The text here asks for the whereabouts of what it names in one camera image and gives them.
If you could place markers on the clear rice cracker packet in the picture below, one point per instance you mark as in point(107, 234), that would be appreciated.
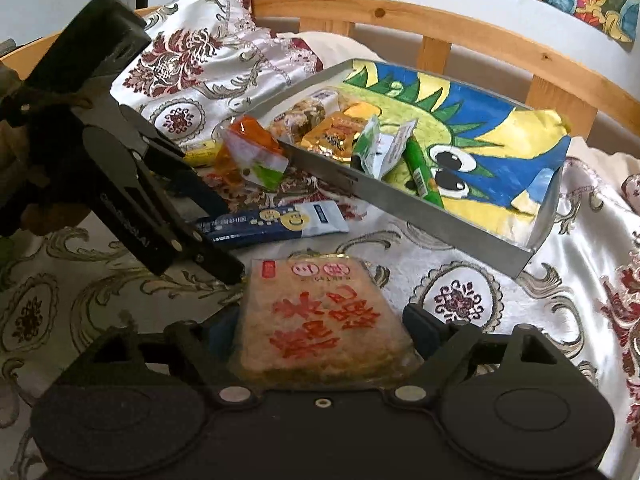
point(325, 325)

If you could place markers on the silver green vegetable packet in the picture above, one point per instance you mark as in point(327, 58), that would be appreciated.
point(382, 150)

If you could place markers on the yellow snack packet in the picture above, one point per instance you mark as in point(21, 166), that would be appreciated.
point(202, 155)

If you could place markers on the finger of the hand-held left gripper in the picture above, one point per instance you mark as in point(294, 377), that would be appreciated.
point(220, 265)
point(195, 190)

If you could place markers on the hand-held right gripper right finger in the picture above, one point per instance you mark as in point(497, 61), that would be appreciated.
point(420, 327)

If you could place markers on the floral printed blanket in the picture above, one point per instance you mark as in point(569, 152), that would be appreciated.
point(75, 270)

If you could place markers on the orange snack packet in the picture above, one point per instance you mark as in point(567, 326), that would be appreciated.
point(250, 155)

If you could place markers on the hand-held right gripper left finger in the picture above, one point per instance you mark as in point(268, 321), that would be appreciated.
point(220, 332)

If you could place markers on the coloured dinosaur drawing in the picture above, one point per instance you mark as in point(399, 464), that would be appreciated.
point(500, 150)

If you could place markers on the clear brown snack packet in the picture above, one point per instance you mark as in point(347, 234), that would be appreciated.
point(305, 115)

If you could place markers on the wooden bed headboard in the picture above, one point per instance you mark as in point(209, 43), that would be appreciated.
point(450, 25)

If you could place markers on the blue white snack packet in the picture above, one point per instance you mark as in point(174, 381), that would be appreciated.
point(270, 222)

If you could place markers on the grey metal tray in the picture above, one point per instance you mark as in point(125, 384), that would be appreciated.
point(400, 210)

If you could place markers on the gold snack packet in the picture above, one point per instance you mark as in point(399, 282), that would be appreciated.
point(335, 135)

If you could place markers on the white pillow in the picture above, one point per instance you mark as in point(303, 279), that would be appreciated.
point(325, 50)

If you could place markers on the green snack packet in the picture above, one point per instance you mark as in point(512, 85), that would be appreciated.
point(425, 180)

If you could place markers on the person's left hand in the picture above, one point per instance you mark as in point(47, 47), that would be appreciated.
point(15, 160)

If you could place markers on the cream pillow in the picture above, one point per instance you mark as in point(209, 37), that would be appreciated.
point(600, 160)

